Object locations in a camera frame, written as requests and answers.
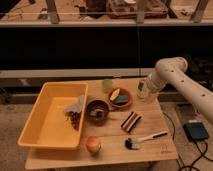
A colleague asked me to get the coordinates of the yellow banana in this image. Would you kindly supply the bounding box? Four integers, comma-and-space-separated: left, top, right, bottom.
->
110, 88, 120, 101

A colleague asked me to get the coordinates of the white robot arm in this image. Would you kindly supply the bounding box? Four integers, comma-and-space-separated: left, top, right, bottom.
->
146, 57, 213, 125

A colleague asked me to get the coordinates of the green plastic cup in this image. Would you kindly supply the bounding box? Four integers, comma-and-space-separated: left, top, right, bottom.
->
102, 79, 112, 93

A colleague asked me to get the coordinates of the clear plastic cup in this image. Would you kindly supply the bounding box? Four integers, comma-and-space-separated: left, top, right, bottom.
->
137, 80, 149, 101

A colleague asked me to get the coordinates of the terracotta bowl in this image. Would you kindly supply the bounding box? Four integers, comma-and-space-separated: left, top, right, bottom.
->
107, 87, 132, 109

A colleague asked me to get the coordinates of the dark brown bowl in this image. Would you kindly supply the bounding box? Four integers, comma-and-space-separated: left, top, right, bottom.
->
86, 100, 109, 125

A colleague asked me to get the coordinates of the grey cloth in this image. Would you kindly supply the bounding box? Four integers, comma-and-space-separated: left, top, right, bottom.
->
65, 95, 84, 113

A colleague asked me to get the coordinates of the striped brown block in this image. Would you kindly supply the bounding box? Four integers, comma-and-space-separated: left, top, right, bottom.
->
121, 112, 141, 133

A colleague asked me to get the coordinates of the dark grapes bunch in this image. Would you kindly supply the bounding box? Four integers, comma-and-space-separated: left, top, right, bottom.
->
66, 112, 81, 130

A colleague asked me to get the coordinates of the orange peach fruit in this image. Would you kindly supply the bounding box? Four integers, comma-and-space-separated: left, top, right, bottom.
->
86, 136, 101, 154

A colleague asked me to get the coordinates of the yellow plastic bin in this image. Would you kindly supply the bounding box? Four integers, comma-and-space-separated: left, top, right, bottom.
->
18, 82, 88, 150

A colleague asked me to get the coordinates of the black foot pedal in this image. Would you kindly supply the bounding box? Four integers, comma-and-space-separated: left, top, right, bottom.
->
183, 122, 209, 141

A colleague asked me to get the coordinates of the white handled black brush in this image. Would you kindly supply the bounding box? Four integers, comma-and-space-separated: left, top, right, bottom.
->
125, 131, 168, 150

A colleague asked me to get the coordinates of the black cable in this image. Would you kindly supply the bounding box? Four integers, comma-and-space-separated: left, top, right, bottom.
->
162, 111, 213, 171

